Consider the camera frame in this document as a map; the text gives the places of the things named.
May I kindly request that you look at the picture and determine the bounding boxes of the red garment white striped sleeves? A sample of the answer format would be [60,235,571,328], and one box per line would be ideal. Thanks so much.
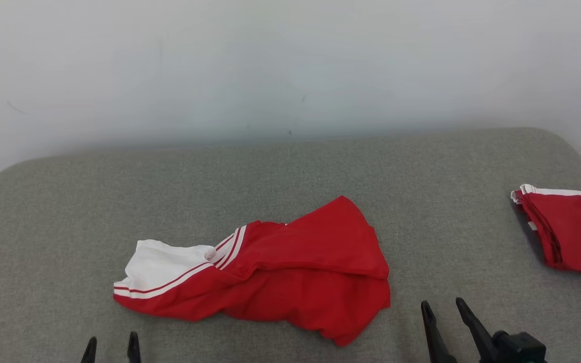
[112,195,392,348]

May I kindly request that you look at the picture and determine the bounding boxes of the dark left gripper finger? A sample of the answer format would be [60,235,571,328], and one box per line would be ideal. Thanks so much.
[80,336,98,363]
[127,331,142,363]

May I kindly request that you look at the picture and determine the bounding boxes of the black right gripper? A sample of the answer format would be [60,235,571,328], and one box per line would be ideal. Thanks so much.
[420,297,548,363]

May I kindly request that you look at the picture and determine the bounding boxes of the red garment wide white band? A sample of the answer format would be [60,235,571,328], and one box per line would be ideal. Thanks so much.
[510,184,581,286]

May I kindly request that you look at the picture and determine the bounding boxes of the grey fabric sofa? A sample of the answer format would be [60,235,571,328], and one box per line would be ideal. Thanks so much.
[0,127,581,363]

